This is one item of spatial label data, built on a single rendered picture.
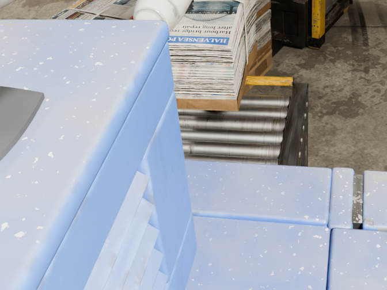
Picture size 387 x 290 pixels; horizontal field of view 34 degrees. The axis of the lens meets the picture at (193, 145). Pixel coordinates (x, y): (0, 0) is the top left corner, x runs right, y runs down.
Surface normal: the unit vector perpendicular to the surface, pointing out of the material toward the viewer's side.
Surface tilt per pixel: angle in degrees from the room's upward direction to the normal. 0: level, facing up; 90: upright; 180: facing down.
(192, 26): 9
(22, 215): 0
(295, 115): 0
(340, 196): 0
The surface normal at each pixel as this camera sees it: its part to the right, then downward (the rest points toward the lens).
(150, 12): -0.25, 0.44
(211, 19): -0.14, -0.72
